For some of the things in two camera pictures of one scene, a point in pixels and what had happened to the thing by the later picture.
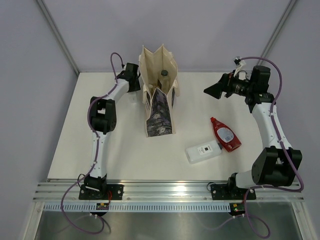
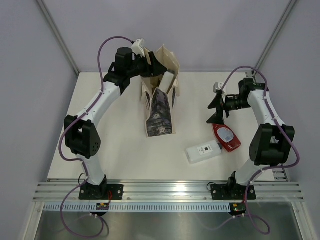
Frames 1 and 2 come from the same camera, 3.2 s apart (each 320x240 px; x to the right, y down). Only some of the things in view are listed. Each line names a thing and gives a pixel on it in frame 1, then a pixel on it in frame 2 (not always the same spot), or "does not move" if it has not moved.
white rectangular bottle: (203, 152) does not move
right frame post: (281, 22) does not move
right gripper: (228, 80) -> (217, 103)
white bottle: (132, 98) -> (166, 81)
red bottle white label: (226, 136) does not move
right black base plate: (227, 192) does not move
